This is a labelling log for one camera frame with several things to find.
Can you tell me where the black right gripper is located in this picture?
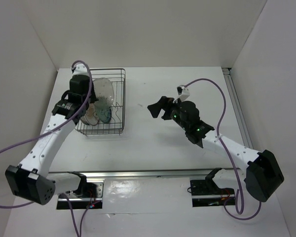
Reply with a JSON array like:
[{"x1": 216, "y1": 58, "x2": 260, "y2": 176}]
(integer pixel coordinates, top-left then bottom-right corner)
[{"x1": 148, "y1": 96, "x2": 189, "y2": 130}]

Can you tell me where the small beige speckled dish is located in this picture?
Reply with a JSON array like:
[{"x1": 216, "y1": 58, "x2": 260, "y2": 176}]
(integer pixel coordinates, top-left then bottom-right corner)
[{"x1": 93, "y1": 78, "x2": 114, "y2": 109}]

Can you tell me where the green red rimmed plate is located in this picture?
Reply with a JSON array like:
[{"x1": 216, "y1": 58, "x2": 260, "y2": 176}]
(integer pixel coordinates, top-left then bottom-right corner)
[{"x1": 80, "y1": 116, "x2": 89, "y2": 125}]

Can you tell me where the orange sunburst plate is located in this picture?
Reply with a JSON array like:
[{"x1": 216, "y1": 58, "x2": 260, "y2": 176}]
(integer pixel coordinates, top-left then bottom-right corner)
[{"x1": 84, "y1": 108, "x2": 99, "y2": 126}]

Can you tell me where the small blue patterned plate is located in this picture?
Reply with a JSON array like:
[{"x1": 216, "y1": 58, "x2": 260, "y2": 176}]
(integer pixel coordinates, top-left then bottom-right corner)
[{"x1": 96, "y1": 106, "x2": 112, "y2": 124}]

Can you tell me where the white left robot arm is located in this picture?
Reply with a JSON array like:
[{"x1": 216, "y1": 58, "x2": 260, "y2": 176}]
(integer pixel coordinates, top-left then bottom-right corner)
[{"x1": 5, "y1": 75, "x2": 96, "y2": 205}]

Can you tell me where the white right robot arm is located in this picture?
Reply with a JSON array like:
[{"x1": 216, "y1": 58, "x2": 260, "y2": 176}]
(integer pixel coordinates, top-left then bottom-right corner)
[{"x1": 148, "y1": 96, "x2": 284, "y2": 202}]

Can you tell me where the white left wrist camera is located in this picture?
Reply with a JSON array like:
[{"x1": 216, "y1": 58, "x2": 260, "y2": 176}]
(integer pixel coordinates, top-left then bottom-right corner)
[{"x1": 71, "y1": 63, "x2": 89, "y2": 76}]

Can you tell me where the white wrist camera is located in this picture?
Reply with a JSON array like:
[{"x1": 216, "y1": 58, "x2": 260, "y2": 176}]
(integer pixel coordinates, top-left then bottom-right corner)
[
  {"x1": 173, "y1": 85, "x2": 190, "y2": 104},
  {"x1": 71, "y1": 63, "x2": 89, "y2": 76}
]

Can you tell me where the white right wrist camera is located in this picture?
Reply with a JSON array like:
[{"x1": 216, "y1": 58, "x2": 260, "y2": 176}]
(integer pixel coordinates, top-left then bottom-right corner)
[{"x1": 173, "y1": 85, "x2": 190, "y2": 104}]

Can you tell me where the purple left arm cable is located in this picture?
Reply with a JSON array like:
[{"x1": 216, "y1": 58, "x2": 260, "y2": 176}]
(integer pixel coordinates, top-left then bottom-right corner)
[{"x1": 0, "y1": 60, "x2": 92, "y2": 210}]

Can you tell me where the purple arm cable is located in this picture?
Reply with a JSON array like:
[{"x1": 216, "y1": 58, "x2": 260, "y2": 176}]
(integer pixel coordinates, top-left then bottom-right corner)
[
  {"x1": 0, "y1": 60, "x2": 92, "y2": 210},
  {"x1": 184, "y1": 78, "x2": 262, "y2": 220}
]

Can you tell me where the metal wire dish rack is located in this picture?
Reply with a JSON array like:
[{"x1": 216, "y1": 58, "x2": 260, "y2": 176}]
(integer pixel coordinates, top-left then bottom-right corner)
[{"x1": 75, "y1": 68, "x2": 126, "y2": 136}]

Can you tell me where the aluminium front rail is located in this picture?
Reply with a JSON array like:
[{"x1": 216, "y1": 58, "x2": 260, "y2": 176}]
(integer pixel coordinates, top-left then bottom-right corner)
[{"x1": 43, "y1": 168, "x2": 213, "y2": 180}]

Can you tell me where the aluminium side rail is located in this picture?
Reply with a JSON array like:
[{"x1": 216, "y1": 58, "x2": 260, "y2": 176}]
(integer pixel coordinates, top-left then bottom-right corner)
[{"x1": 222, "y1": 68, "x2": 262, "y2": 175}]

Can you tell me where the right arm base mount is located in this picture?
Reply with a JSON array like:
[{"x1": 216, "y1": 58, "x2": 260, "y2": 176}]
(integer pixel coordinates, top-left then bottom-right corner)
[{"x1": 187, "y1": 179, "x2": 235, "y2": 207}]

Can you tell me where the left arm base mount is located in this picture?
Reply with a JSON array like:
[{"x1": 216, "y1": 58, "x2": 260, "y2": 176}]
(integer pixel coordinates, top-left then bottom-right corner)
[{"x1": 65, "y1": 180, "x2": 104, "y2": 210}]

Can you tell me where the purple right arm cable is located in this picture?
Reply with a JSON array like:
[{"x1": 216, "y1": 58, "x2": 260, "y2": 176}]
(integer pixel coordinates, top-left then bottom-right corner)
[{"x1": 184, "y1": 78, "x2": 262, "y2": 220}]

